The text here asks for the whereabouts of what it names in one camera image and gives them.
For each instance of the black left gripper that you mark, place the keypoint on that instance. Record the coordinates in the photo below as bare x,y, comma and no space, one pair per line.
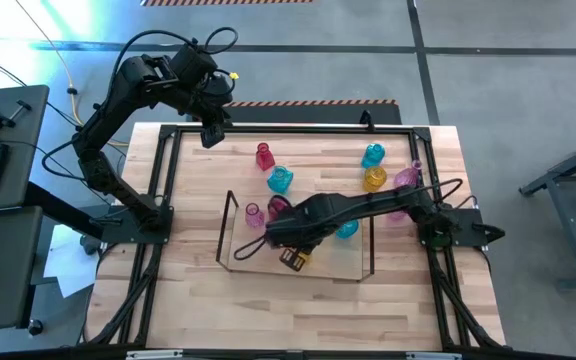
203,80

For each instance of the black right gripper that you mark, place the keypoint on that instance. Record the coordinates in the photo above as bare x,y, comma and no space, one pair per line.
298,225

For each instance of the tall red ribbed glass bottle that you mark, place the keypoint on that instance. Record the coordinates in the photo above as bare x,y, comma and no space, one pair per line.
275,206

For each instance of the purple dimpled glass vase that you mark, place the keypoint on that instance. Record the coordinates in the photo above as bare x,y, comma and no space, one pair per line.
254,217

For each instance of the cyan crest-embossed glass flask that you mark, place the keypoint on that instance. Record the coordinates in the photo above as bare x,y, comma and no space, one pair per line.
348,231

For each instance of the small red square glass bottle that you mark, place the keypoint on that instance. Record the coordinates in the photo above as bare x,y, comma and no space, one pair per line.
265,159

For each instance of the purple ribbed glass bottle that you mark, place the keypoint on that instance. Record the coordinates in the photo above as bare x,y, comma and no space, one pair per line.
397,216

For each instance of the purple slender-necked glass vase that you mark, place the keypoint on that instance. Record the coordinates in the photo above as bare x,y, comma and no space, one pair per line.
407,177

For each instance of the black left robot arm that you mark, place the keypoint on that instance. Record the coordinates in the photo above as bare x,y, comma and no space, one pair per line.
103,170

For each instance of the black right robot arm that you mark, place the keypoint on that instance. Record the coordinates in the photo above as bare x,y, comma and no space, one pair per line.
368,202

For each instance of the yellow tag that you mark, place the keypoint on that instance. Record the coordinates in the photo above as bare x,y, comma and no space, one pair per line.
234,76

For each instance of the cyan diamond-textured glass vase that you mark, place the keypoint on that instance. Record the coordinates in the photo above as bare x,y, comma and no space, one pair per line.
280,181

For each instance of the yellow textured glass vase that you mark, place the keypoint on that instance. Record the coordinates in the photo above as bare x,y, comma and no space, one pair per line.
375,179

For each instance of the small cyan glass bottle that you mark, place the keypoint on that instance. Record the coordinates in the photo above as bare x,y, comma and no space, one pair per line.
373,156

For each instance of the black striped-edge floor mat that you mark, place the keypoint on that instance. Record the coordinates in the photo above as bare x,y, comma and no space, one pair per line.
318,114

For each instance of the grey desk top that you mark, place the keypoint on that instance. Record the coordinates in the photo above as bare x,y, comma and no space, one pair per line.
23,125

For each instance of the black desk support beam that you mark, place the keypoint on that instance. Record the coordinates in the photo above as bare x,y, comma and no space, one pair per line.
58,207

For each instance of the black caster wheel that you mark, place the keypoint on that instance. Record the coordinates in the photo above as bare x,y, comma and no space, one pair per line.
89,246
35,327

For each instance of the white paper sheets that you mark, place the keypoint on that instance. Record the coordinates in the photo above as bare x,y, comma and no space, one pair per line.
68,265

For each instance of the dark grey desk panel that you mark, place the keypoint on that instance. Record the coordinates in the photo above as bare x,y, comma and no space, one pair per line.
13,250

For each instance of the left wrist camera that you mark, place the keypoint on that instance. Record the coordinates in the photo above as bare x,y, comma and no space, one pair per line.
213,136

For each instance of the black metal table frame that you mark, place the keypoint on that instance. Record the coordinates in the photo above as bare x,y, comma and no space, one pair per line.
293,129

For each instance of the silver bracket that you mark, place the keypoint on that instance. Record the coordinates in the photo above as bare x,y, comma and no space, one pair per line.
154,355
433,356

